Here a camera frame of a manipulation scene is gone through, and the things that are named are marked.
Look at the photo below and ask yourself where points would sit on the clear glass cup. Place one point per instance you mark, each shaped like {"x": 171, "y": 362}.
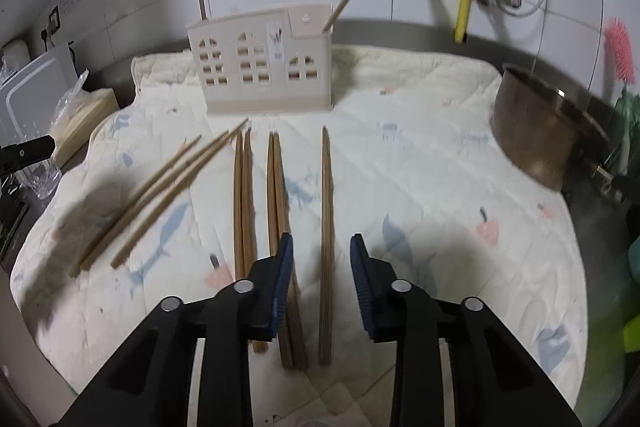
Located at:
{"x": 42, "y": 179}

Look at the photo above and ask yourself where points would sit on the bronze metal pot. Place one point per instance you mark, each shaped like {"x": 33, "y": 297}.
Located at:
{"x": 540, "y": 142}

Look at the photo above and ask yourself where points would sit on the green plastic object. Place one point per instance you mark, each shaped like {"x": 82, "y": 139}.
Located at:
{"x": 625, "y": 332}

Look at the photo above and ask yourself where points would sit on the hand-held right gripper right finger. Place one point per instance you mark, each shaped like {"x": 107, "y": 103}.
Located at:
{"x": 361, "y": 287}

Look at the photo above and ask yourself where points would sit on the white plastic boards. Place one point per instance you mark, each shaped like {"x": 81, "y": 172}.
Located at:
{"x": 30, "y": 92}

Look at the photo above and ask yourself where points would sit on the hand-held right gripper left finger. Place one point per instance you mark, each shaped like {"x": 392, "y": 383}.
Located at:
{"x": 280, "y": 292}

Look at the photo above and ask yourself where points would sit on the plastic bag of paper sheets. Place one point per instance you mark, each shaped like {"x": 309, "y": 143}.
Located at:
{"x": 85, "y": 117}

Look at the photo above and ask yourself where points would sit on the wall socket with plug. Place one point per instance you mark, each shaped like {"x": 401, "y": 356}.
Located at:
{"x": 54, "y": 18}

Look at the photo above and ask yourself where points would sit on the row of wooden chopsticks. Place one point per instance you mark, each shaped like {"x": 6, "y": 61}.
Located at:
{"x": 243, "y": 207}

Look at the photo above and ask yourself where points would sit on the quilted printed cream mat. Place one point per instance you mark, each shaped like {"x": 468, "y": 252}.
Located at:
{"x": 425, "y": 187}

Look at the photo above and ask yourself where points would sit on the pink bristle brush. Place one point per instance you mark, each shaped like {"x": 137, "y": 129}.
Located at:
{"x": 620, "y": 49}

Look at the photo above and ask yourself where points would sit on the beige windowed utensil holder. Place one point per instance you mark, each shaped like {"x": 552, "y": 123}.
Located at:
{"x": 265, "y": 104}

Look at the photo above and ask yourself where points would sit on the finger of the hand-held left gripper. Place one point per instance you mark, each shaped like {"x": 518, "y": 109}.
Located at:
{"x": 30, "y": 152}

